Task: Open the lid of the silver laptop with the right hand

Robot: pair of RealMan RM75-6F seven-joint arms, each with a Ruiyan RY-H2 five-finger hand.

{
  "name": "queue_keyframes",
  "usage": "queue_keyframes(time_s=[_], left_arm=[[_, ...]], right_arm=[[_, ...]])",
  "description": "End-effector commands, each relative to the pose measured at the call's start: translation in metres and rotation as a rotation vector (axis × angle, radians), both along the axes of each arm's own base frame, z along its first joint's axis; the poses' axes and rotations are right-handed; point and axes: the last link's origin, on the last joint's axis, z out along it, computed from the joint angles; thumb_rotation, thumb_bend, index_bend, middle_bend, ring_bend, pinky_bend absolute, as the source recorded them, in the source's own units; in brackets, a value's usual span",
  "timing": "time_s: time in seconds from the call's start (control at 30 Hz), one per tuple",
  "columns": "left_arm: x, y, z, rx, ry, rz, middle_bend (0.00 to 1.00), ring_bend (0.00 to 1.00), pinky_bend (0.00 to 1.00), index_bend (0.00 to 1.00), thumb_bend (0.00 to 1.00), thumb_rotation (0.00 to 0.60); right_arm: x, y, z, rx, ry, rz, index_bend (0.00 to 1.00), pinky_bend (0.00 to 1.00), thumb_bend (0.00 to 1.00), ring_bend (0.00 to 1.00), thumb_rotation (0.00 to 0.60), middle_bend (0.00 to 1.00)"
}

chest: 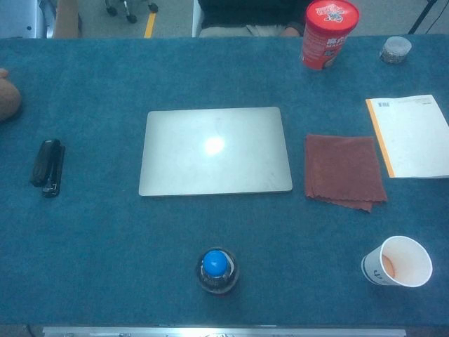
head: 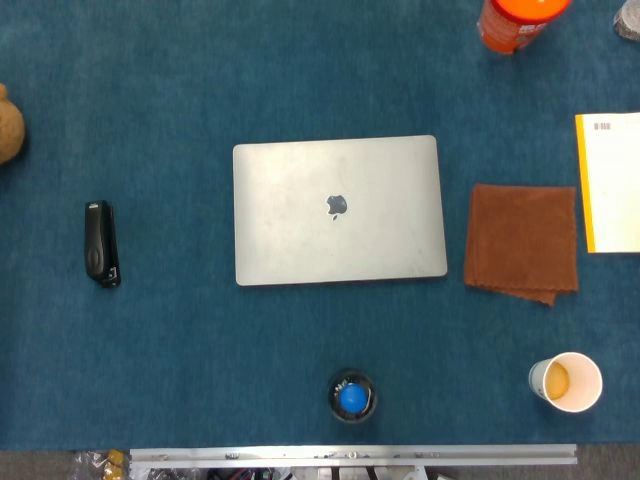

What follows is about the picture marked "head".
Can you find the silver laptop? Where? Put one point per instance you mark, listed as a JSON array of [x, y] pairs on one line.
[[300, 225]]

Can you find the brown folded cloth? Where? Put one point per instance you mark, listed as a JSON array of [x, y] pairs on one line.
[[520, 240]]

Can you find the blue felt table mat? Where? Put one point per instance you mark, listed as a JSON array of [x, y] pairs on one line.
[[175, 75]]

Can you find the black stapler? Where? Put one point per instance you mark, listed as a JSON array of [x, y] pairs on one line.
[[97, 245]]

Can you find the white paper cup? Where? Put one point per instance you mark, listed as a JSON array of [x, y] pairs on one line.
[[575, 382]]

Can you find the orange-red snack canister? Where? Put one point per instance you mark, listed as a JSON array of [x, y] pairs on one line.
[[515, 22]]

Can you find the white notebook yellow spine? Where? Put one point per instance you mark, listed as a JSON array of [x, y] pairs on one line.
[[612, 190]]

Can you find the clear bag yellow item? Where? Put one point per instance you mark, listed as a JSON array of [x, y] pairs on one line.
[[107, 462]]

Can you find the brown plush toy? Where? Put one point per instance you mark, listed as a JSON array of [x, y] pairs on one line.
[[9, 130]]

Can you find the grey crumpled object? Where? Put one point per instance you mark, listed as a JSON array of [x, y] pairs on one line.
[[629, 20]]

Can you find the aluminium frame rail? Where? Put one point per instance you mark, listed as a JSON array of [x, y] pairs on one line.
[[350, 455]]

